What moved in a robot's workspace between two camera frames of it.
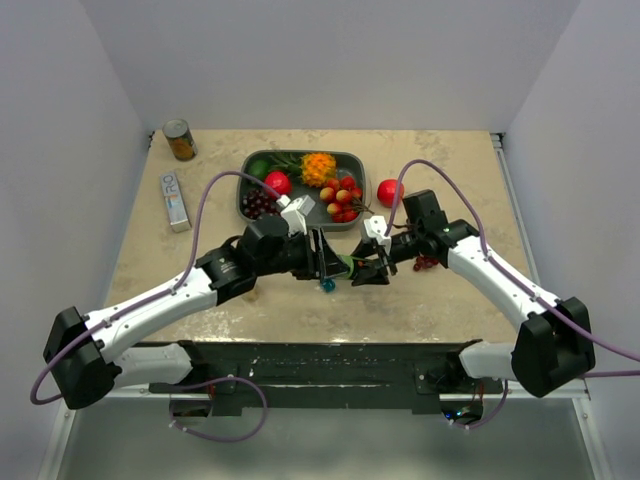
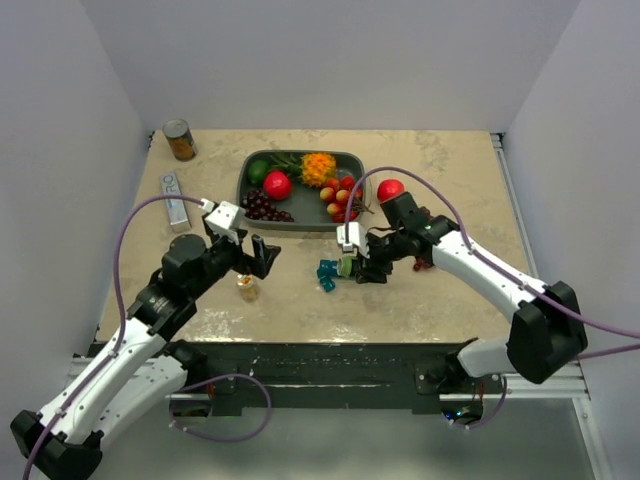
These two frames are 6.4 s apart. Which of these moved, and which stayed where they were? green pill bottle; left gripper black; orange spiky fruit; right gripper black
Moved: left gripper black
Stayed: orange spiky fruit; green pill bottle; right gripper black
